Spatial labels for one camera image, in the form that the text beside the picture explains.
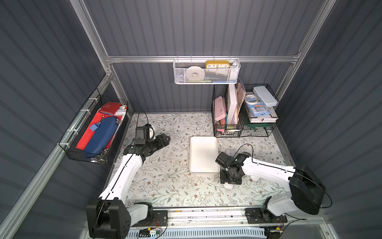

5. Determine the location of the white wire hanging basket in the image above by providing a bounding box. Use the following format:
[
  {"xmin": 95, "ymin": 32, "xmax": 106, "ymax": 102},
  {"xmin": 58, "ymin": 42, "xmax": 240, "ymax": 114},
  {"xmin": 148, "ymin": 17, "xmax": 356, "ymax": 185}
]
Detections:
[{"xmin": 172, "ymin": 58, "xmax": 241, "ymax": 85}]

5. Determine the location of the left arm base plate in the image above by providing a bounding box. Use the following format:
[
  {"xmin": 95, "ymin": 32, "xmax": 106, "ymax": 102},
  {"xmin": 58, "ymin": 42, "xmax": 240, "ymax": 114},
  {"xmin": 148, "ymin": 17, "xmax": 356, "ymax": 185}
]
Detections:
[{"xmin": 133, "ymin": 210, "xmax": 168, "ymax": 228}]

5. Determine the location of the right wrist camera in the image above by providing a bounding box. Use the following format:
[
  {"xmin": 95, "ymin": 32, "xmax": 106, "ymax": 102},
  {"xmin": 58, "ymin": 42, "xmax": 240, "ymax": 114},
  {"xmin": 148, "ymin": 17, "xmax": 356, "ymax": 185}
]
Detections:
[{"xmin": 215, "ymin": 152, "xmax": 235, "ymax": 169}]

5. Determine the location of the black wire wall basket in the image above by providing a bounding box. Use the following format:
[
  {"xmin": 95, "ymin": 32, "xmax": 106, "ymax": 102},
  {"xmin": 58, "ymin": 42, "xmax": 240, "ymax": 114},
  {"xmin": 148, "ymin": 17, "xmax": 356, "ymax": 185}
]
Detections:
[{"xmin": 58, "ymin": 90, "xmax": 129, "ymax": 164}]

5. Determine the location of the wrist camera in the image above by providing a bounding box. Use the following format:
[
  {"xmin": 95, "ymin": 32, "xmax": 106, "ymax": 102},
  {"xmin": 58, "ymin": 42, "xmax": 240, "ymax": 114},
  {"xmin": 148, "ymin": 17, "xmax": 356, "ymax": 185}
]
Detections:
[
  {"xmin": 133, "ymin": 123, "xmax": 155, "ymax": 146},
  {"xmin": 215, "ymin": 152, "xmax": 235, "ymax": 169}
]

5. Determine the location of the white mouse with logo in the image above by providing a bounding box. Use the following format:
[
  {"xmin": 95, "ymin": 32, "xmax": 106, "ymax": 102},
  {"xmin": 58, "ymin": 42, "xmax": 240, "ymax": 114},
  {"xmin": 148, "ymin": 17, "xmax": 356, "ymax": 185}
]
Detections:
[{"xmin": 223, "ymin": 183, "xmax": 234, "ymax": 190}]

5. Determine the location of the white upright box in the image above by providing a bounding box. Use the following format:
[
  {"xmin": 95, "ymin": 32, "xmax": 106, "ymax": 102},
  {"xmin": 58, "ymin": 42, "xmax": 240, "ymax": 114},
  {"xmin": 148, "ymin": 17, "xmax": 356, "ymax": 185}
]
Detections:
[{"xmin": 226, "ymin": 84, "xmax": 238, "ymax": 124}]

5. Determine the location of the black wire desk organizer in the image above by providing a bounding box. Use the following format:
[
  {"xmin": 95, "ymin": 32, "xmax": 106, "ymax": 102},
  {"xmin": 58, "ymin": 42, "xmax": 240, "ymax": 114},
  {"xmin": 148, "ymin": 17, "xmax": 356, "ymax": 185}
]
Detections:
[{"xmin": 211, "ymin": 84, "xmax": 279, "ymax": 137}]

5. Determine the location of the blue packaged item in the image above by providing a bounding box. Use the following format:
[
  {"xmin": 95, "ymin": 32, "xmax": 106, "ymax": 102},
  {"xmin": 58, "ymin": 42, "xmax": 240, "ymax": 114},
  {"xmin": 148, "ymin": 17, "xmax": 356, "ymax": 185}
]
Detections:
[{"xmin": 249, "ymin": 103, "xmax": 270, "ymax": 118}]

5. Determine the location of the pink pencil case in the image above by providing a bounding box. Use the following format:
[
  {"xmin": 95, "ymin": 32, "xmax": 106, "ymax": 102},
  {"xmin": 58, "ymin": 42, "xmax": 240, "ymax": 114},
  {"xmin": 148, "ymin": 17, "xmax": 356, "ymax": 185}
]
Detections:
[{"xmin": 214, "ymin": 96, "xmax": 226, "ymax": 121}]

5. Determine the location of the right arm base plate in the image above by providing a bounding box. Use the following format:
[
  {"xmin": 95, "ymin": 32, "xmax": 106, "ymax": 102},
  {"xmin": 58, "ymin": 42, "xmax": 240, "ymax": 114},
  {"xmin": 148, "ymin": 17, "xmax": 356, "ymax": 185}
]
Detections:
[{"xmin": 244, "ymin": 208, "xmax": 287, "ymax": 224}]

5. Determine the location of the blue zip pouch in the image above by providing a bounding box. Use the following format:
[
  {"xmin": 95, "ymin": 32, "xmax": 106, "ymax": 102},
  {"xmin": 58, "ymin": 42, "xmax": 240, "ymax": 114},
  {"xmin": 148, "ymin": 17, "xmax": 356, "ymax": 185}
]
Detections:
[{"xmin": 84, "ymin": 117, "xmax": 119, "ymax": 158}]

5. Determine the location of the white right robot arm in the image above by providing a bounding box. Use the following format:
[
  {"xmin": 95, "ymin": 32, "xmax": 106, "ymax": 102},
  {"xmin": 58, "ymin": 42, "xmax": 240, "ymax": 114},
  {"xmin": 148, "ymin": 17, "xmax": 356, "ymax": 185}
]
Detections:
[{"xmin": 215, "ymin": 152, "xmax": 326, "ymax": 223}]

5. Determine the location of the white tape roll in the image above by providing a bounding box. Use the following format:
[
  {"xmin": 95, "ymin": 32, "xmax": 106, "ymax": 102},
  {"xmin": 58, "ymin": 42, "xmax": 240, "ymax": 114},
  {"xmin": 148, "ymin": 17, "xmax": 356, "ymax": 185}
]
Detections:
[{"xmin": 185, "ymin": 66, "xmax": 205, "ymax": 81}]

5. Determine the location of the clear tape roll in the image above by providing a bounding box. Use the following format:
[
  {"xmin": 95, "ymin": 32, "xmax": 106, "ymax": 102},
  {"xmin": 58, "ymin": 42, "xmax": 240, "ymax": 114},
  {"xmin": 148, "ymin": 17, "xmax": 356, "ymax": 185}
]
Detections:
[{"xmin": 245, "ymin": 94, "xmax": 259, "ymax": 105}]

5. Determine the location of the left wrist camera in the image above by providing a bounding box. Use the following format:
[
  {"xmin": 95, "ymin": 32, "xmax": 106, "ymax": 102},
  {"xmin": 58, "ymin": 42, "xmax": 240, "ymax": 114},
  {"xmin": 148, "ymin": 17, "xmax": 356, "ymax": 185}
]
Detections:
[{"xmin": 133, "ymin": 123, "xmax": 155, "ymax": 146}]

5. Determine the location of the yellow clock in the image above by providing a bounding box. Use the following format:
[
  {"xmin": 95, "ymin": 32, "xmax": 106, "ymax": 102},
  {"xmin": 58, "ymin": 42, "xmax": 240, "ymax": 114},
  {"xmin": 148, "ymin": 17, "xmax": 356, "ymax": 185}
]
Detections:
[{"xmin": 206, "ymin": 60, "xmax": 230, "ymax": 69}]

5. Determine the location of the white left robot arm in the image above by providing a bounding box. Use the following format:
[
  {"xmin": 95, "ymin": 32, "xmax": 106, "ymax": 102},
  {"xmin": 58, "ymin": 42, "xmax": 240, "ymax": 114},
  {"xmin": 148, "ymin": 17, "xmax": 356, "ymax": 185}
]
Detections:
[{"xmin": 86, "ymin": 133, "xmax": 171, "ymax": 239}]

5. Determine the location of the white storage tray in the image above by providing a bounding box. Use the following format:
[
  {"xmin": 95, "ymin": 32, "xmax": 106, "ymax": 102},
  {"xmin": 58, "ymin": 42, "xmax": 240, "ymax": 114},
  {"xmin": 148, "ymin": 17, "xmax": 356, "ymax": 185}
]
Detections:
[{"xmin": 189, "ymin": 136, "xmax": 220, "ymax": 176}]

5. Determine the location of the white pencil case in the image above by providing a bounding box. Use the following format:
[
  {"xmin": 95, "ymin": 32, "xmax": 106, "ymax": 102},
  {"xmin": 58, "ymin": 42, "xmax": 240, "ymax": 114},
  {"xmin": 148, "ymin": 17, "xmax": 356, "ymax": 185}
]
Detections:
[{"xmin": 253, "ymin": 86, "xmax": 278, "ymax": 107}]

